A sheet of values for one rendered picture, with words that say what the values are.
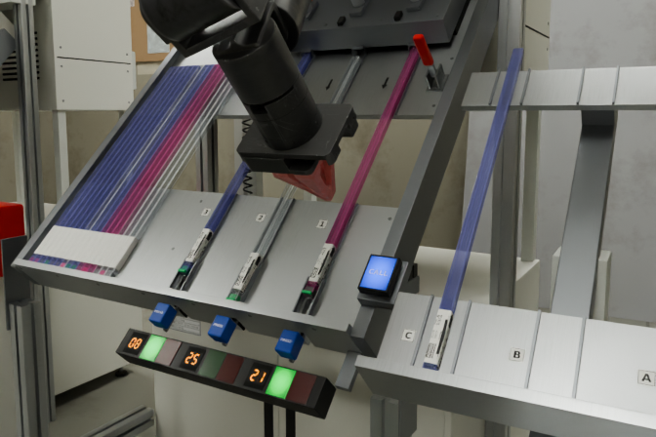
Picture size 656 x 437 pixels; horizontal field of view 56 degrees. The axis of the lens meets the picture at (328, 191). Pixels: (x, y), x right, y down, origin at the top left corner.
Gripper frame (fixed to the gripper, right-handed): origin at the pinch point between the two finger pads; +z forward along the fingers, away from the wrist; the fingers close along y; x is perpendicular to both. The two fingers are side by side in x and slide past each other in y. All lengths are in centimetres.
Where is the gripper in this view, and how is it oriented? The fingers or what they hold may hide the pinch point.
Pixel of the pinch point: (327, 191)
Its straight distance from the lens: 63.3
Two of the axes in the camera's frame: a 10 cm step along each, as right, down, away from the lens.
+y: -8.6, -0.6, 5.0
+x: -3.6, 7.7, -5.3
